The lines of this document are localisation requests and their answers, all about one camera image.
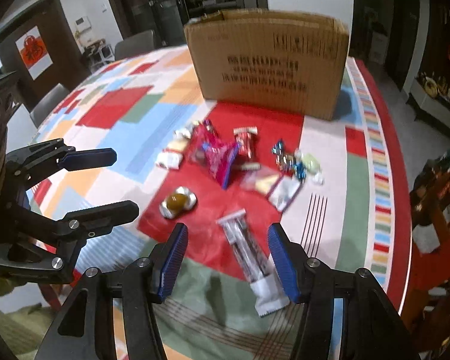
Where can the clear yellow snack packet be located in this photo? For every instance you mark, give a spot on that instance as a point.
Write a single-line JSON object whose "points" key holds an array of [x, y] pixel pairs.
{"points": [[278, 188]]}

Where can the blue foil candy cluster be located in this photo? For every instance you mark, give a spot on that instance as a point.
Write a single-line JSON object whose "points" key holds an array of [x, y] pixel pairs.
{"points": [[288, 163]]}

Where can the grey dining chair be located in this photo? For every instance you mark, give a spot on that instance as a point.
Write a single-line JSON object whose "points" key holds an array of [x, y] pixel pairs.
{"points": [[138, 44], [48, 103]]}

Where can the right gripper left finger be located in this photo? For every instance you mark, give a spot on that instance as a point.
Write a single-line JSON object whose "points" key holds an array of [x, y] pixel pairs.
{"points": [[167, 259]]}

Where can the silver white snack bar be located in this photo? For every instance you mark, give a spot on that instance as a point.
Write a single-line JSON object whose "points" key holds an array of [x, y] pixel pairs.
{"points": [[255, 265]]}

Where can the red paper door poster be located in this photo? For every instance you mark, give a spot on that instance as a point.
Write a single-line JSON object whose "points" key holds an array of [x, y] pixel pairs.
{"points": [[34, 53]]}

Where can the pink snack packet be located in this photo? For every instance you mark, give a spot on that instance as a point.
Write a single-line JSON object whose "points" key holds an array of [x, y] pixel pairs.
{"points": [[212, 152]]}

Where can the red white candy packet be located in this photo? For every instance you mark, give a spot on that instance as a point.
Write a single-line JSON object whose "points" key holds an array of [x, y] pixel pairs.
{"points": [[246, 138]]}

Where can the brown cardboard box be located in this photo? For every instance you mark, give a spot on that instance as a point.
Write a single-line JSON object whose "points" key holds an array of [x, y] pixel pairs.
{"points": [[284, 60]]}

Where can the green candy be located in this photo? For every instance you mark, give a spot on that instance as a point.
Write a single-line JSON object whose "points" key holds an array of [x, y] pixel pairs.
{"points": [[306, 165]]}

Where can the wooden chair with red cushion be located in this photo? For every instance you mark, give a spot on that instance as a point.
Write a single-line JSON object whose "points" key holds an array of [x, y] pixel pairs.
{"points": [[427, 306]]}

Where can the white low sideboard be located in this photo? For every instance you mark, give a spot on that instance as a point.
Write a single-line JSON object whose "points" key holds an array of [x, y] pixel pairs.
{"points": [[429, 109]]}

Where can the colourful patchwork tablecloth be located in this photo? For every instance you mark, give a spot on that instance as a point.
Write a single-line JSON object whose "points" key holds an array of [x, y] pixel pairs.
{"points": [[338, 188]]}

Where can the round gold pastry pack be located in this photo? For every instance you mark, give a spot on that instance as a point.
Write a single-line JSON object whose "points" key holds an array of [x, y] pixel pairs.
{"points": [[181, 200]]}

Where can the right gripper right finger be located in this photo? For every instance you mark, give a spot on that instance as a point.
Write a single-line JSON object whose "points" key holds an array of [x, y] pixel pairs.
{"points": [[289, 262]]}

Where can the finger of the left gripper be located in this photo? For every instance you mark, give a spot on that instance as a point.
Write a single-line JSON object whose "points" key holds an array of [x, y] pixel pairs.
{"points": [[102, 219], [88, 159]]}

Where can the white clear snack packet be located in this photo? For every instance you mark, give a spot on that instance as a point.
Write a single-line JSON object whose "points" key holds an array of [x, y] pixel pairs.
{"points": [[172, 156]]}

